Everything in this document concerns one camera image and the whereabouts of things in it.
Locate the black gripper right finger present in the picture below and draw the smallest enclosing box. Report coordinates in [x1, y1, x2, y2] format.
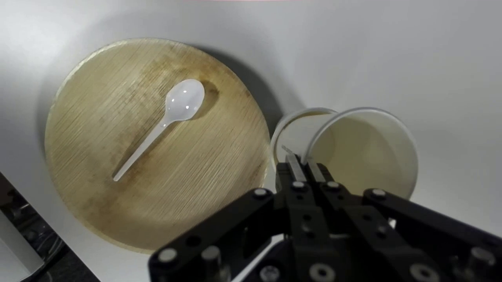
[306, 156, 502, 282]

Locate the white plastic spoon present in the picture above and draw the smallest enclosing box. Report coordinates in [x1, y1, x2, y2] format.
[111, 77, 207, 184]

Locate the large round palm leaf plate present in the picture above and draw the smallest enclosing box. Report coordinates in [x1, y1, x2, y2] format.
[42, 38, 274, 256]

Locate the black equipment beside table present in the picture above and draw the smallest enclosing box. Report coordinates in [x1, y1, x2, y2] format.
[0, 171, 102, 282]

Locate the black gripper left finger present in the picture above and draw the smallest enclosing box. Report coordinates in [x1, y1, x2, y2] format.
[147, 154, 328, 282]

